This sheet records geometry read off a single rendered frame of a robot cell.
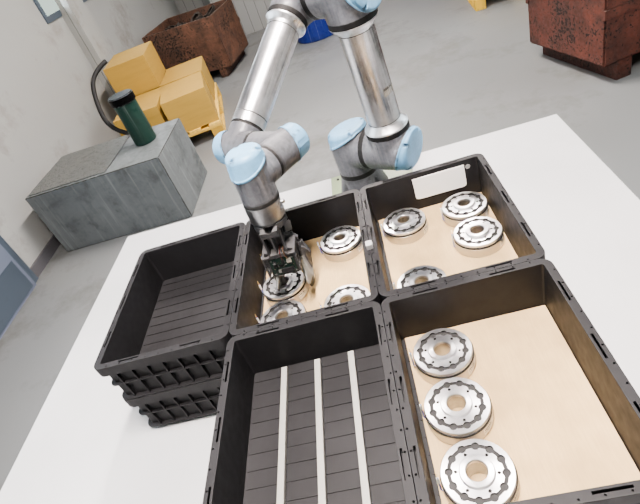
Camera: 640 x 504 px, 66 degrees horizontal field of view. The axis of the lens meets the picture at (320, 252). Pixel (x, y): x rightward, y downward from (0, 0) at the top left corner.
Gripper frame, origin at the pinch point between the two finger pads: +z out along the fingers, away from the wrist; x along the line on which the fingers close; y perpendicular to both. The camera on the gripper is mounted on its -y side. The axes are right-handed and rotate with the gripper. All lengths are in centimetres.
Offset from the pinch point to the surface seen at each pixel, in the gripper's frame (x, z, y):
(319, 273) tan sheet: 4.7, 1.7, -3.5
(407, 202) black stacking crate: 29.0, -2.0, -18.1
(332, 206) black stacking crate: 10.8, -6.4, -18.1
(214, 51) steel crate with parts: -119, 53, -507
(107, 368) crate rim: -38.1, -6.4, 20.3
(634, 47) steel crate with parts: 189, 60, -214
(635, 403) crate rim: 48, -8, 49
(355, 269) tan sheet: 13.3, 1.4, -1.5
